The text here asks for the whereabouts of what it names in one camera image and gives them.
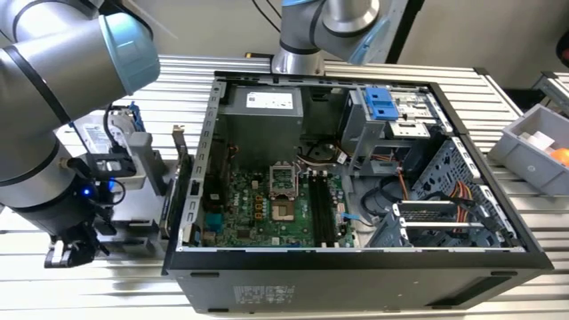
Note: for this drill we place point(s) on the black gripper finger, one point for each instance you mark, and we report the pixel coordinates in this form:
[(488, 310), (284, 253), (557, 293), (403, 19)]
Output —
[(75, 253), (100, 243)]

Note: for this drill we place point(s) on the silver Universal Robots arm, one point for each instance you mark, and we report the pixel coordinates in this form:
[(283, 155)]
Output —
[(53, 83)]

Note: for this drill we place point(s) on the blue RAM stick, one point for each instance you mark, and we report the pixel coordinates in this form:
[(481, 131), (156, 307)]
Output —
[(137, 224)]

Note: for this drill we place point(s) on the black RAM slot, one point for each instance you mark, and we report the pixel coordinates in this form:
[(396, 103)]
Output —
[(316, 210), (327, 210), (321, 210), (332, 210)]

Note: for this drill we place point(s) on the gray parts rack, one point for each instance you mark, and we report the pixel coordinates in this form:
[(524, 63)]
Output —
[(137, 210)]

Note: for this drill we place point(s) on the hard disk in blue carrier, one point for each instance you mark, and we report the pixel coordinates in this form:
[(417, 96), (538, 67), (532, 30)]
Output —
[(95, 136)]

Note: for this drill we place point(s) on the teal board connector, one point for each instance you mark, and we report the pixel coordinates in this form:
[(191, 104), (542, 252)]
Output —
[(213, 222)]

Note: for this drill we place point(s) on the black chipset chip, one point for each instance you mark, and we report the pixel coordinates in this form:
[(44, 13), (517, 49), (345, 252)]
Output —
[(244, 233)]

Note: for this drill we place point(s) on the green motherboard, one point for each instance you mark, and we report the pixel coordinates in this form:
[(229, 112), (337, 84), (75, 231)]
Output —
[(249, 206)]

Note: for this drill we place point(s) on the black case fan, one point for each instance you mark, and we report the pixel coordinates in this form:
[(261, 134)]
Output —
[(221, 160)]

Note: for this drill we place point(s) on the CPU socket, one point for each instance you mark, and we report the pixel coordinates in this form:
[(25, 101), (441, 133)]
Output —
[(283, 210)]

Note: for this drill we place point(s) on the socket locking lever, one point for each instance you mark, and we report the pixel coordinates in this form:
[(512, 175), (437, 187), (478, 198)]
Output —
[(296, 181)]

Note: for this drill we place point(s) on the gray power supply unit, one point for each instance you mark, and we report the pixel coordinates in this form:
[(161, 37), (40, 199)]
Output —
[(263, 133)]

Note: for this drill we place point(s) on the black open PC case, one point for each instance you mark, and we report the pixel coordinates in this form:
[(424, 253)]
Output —
[(311, 286)]

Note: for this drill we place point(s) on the black cooler fan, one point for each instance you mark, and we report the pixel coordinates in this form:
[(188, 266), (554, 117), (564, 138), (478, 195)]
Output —
[(320, 151)]

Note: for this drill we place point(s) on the yellow tipped black bar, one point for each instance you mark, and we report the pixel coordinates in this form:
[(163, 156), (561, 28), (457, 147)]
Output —
[(257, 55)]

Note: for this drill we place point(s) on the gray disk bay cage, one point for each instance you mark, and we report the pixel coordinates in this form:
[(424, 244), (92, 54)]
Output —
[(427, 208)]

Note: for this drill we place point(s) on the blue drive bay latch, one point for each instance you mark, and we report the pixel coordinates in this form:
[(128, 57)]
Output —
[(380, 106)]

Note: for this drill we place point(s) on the gray plastic bin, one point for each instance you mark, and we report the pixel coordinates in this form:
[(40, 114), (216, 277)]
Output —
[(524, 166)]

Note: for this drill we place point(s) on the white small boxes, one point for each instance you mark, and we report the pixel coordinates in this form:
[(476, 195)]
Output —
[(540, 140)]

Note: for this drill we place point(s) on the orange round object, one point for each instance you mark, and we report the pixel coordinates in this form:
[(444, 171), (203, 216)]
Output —
[(561, 156)]

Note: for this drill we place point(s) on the dark object with red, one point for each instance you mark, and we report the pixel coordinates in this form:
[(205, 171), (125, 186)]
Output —
[(564, 50)]

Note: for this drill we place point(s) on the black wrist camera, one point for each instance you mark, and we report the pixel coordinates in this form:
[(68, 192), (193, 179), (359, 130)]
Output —
[(111, 166)]

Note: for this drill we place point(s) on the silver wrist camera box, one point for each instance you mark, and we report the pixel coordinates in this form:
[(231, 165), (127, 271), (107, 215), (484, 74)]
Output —
[(133, 182)]

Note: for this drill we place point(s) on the graphics card with metal bracket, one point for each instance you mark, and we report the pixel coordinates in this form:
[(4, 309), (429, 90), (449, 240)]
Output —
[(177, 200)]

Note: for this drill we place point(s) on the gray drive bay bracket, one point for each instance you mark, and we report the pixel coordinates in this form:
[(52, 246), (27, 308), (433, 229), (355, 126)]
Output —
[(369, 146)]

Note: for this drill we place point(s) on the black frame post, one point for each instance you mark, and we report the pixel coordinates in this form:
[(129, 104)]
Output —
[(403, 40)]

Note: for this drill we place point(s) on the gray slatted metal frame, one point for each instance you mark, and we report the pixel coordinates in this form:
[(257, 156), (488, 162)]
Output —
[(553, 86)]

